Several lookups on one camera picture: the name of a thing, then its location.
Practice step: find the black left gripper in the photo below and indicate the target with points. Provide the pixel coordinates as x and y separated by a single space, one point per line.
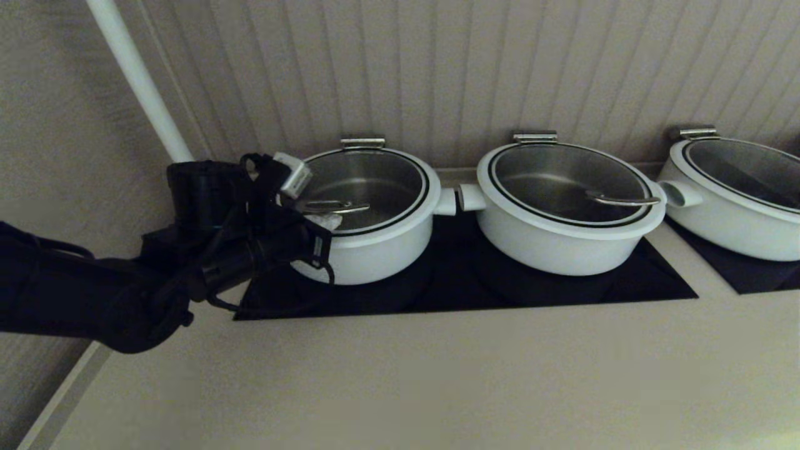
269 253

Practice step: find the glass lid white rim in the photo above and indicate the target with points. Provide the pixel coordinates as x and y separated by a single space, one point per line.
750 169
550 181
381 181

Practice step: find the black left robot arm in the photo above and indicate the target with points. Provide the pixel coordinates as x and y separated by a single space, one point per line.
75 294

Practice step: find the white pot steel interior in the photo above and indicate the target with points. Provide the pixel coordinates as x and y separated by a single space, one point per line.
544 250
719 231
375 262

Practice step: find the large black glass cooktop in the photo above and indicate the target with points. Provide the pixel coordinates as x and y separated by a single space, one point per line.
450 287

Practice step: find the white support pole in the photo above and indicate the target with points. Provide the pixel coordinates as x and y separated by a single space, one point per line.
137 75

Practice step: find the small black glass cooktop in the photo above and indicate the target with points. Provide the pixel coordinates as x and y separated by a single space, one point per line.
750 278

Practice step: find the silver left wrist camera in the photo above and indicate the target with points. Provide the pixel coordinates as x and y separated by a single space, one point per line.
295 176

